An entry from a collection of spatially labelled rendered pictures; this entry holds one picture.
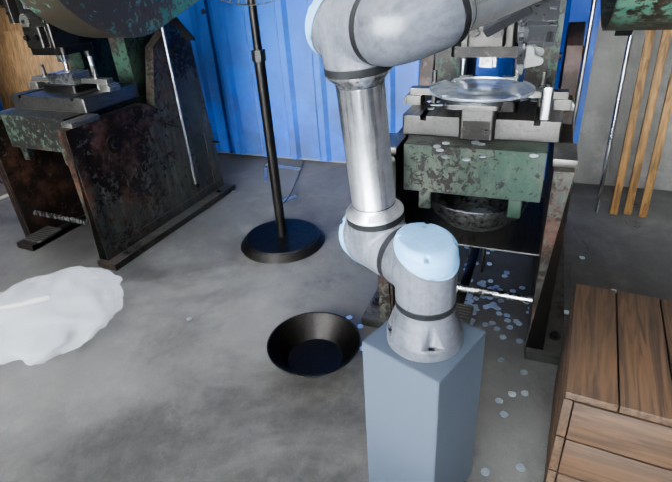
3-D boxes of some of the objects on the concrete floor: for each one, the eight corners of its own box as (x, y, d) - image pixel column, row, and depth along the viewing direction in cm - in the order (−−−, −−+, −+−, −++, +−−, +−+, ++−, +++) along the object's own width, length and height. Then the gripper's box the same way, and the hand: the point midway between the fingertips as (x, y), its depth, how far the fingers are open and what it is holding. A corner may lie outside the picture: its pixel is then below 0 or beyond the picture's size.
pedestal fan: (335, 276, 201) (296, -243, 126) (222, 267, 213) (123, -213, 137) (380, 164, 308) (373, -153, 233) (303, 162, 320) (273, -140, 244)
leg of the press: (562, 367, 150) (627, 58, 107) (522, 358, 154) (569, 58, 111) (563, 228, 224) (601, 13, 181) (536, 225, 228) (567, 14, 185)
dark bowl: (341, 403, 143) (340, 385, 140) (252, 379, 154) (248, 362, 150) (373, 337, 167) (373, 321, 164) (294, 320, 178) (292, 304, 174)
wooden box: (744, 571, 99) (813, 457, 82) (541, 500, 114) (565, 391, 97) (711, 420, 130) (756, 315, 113) (555, 380, 145) (575, 282, 129)
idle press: (134, 294, 199) (-56, -307, 116) (-21, 255, 237) (-247, -220, 154) (306, 162, 320) (273, -179, 237) (185, 150, 358) (120, -148, 275)
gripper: (561, 0, 102) (548, 85, 118) (562, -23, 107) (549, 62, 123) (517, 2, 105) (510, 84, 121) (520, -20, 110) (513, 62, 126)
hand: (518, 69), depth 122 cm, fingers closed
